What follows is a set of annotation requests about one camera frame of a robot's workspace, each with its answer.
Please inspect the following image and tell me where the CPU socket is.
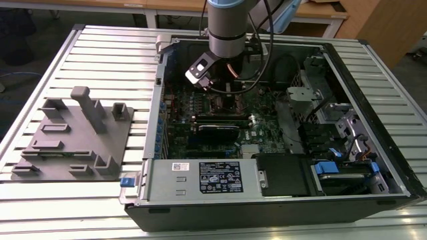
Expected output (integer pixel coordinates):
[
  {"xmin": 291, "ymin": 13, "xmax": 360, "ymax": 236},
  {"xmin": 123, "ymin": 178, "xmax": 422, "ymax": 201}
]
[{"xmin": 207, "ymin": 92, "xmax": 247, "ymax": 116}]

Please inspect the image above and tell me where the RAM stick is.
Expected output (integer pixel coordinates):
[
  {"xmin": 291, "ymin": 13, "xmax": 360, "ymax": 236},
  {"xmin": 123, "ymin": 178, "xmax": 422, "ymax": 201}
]
[{"xmin": 195, "ymin": 114, "xmax": 254, "ymax": 126}]

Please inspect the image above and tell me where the green motherboard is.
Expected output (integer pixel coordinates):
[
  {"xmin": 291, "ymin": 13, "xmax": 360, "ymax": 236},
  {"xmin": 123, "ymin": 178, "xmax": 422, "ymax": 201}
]
[{"xmin": 163, "ymin": 84, "xmax": 295, "ymax": 160}]

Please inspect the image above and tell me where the black graphics card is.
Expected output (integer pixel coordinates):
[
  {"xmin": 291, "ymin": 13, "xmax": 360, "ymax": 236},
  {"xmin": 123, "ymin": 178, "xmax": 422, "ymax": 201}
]
[{"xmin": 196, "ymin": 123, "xmax": 242, "ymax": 146}]

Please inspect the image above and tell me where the metal drive cage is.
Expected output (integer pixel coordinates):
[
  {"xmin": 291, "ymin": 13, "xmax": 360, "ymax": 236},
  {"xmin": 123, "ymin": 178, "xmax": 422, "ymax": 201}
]
[{"xmin": 286, "ymin": 56, "xmax": 355, "ymax": 121}]

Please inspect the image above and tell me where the grey case hinge block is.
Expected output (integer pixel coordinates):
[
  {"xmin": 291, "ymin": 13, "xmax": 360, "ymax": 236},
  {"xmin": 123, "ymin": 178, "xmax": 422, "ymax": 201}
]
[{"xmin": 155, "ymin": 34, "xmax": 175, "ymax": 55}]

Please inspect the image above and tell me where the silver chipset heatsink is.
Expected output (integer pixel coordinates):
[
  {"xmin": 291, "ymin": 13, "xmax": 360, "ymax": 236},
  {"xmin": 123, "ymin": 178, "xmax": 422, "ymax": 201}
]
[{"xmin": 240, "ymin": 144, "xmax": 262, "ymax": 159}]

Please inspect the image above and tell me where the silver power supply unit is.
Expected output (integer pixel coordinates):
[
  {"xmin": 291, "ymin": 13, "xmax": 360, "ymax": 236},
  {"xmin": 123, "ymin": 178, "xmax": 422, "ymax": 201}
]
[{"xmin": 139, "ymin": 158, "xmax": 264, "ymax": 203}]

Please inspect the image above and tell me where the hard disk in blue carrier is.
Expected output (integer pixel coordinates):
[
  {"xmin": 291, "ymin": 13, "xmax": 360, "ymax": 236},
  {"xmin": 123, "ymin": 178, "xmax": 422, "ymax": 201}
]
[{"xmin": 311, "ymin": 161, "xmax": 368, "ymax": 196}]

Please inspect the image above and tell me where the grey parts rack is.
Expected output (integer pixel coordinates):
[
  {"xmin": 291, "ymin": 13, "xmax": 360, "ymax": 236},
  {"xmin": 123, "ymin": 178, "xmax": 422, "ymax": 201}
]
[{"xmin": 9, "ymin": 86, "xmax": 136, "ymax": 182}]

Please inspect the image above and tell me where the wooden cabinet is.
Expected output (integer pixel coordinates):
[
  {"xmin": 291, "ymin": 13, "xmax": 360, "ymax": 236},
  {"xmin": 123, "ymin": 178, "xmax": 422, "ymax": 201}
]
[{"xmin": 335, "ymin": 0, "xmax": 427, "ymax": 71}]

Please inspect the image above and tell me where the black open PC case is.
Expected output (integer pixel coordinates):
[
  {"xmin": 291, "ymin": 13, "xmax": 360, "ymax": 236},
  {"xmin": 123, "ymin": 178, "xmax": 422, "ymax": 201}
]
[{"xmin": 117, "ymin": 34, "xmax": 427, "ymax": 233}]

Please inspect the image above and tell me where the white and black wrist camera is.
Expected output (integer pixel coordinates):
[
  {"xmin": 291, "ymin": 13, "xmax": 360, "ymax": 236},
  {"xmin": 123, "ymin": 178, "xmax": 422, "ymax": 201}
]
[{"xmin": 184, "ymin": 52, "xmax": 218, "ymax": 88}]

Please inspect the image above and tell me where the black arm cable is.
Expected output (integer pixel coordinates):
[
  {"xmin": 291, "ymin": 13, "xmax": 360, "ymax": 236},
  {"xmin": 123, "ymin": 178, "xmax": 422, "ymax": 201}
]
[{"xmin": 232, "ymin": 0, "xmax": 288, "ymax": 95}]

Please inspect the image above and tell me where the black plastic bracket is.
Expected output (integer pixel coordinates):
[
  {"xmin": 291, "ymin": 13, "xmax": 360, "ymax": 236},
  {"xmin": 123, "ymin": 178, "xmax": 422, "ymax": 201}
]
[{"xmin": 298, "ymin": 122, "xmax": 344, "ymax": 153}]

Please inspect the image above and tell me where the wooden desk white frame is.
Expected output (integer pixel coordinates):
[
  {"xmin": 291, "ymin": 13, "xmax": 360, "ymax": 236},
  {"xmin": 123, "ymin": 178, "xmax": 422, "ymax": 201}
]
[
  {"xmin": 145, "ymin": 0, "xmax": 350, "ymax": 38},
  {"xmin": 0, "ymin": 0, "xmax": 157, "ymax": 30}
]

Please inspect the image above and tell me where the black drive cable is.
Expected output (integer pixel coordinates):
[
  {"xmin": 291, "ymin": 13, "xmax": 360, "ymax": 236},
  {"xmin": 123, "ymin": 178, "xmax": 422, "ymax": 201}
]
[{"xmin": 346, "ymin": 133, "xmax": 370, "ymax": 161}]

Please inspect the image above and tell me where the blue floor cable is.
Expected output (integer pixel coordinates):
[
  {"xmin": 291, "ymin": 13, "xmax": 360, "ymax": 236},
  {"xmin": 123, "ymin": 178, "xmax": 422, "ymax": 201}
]
[{"xmin": 0, "ymin": 71, "xmax": 44, "ymax": 79}]

